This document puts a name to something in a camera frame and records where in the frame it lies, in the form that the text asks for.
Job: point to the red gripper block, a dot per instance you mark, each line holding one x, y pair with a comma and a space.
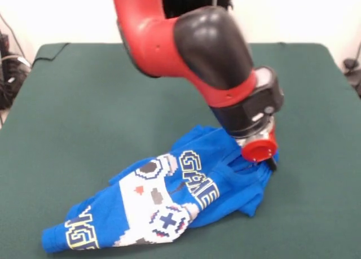
258, 150

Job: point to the blue printed T-shirt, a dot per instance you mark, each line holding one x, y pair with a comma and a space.
158, 202

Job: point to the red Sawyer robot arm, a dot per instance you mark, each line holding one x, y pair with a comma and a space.
197, 50

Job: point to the dark grey floor stand base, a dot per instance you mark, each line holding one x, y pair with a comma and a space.
11, 81
350, 63

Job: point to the dark green table cloth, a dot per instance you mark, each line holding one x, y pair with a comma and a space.
70, 129

